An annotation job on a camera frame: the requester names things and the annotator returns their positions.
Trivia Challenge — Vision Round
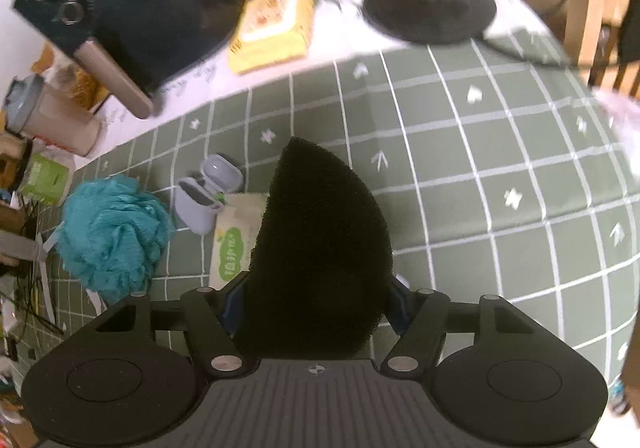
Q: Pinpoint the lilac earbuds case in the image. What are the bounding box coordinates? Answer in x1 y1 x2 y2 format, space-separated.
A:
175 154 244 235

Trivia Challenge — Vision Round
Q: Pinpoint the black air fryer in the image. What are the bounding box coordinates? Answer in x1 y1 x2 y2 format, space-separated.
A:
14 0 245 119

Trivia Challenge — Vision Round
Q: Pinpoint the teal bath loofah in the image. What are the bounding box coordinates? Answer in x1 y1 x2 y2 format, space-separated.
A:
55 175 175 305

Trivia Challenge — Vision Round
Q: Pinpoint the green baby wipes pack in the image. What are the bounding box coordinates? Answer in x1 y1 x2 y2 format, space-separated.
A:
208 193 268 290

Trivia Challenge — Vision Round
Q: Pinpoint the yellow wet wipes pack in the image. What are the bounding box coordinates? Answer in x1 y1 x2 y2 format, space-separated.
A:
228 0 314 75

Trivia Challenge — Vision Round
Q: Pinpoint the black sponge pad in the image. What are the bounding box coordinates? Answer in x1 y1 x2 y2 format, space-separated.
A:
234 138 393 359

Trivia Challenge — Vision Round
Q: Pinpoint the wooden chair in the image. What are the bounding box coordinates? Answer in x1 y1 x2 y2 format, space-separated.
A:
564 0 639 101

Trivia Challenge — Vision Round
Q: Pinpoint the grey lid shaker bottle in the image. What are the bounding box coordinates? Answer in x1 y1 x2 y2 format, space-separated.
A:
4 74 102 156

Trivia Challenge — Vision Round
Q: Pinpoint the green label jar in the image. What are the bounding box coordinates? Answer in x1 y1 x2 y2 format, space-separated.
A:
18 150 75 206

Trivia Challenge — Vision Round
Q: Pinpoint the black kettle base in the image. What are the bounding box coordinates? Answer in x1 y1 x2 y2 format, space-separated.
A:
362 0 497 46

